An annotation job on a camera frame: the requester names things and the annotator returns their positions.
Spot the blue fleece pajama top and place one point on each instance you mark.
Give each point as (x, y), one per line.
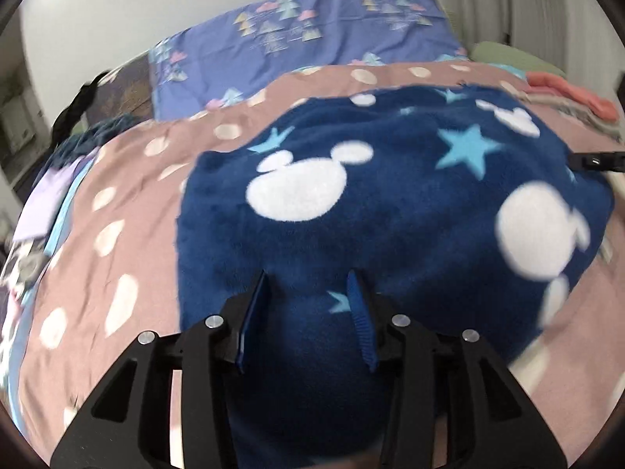
(390, 215)

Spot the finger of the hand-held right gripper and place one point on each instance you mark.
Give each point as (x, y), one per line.
(598, 161)

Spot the purple tree-print pillow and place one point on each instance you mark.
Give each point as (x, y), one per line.
(317, 44)

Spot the pink polka-dot blanket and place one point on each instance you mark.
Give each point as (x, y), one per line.
(146, 195)

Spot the white curtain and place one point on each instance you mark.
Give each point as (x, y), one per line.
(488, 0)

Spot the beige folded garments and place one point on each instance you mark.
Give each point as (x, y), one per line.
(576, 112)

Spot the grey cloth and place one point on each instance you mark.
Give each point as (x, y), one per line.
(29, 264)

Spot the blue-grey knit blanket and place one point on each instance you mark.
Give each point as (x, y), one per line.
(88, 137)

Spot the black garment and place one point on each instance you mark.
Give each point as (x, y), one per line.
(73, 105)

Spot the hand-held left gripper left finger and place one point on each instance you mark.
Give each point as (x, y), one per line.
(254, 312)

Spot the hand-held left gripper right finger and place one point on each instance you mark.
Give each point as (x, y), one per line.
(361, 322)

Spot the lavender cloth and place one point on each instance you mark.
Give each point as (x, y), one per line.
(44, 200)

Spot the dark tree-print bed sheet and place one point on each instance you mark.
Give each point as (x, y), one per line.
(132, 88)

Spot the stack of folded clothes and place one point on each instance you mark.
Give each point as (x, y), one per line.
(571, 89)

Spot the green pillow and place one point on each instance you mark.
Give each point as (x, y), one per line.
(508, 56)

